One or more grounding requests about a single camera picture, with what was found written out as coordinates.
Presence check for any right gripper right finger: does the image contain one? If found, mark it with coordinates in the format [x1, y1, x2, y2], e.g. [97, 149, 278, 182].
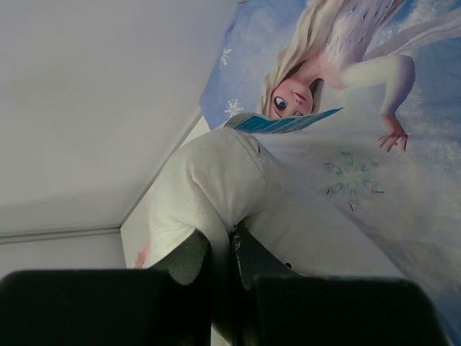
[210, 221, 454, 345]

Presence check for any white pillow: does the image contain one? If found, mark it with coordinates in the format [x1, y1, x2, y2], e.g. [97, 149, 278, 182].
[144, 128, 401, 278]

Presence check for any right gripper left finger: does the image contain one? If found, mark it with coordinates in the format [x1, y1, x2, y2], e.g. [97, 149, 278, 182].
[1, 231, 211, 345]

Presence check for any blue Elsa pillow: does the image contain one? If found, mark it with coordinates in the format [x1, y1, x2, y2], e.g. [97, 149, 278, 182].
[200, 1, 460, 324]

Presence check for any pink pillowcase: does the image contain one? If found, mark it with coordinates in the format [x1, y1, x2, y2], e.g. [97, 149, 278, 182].
[134, 243, 151, 269]

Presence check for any blue pillow care label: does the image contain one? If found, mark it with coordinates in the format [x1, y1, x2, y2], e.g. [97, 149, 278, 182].
[223, 107, 342, 134]

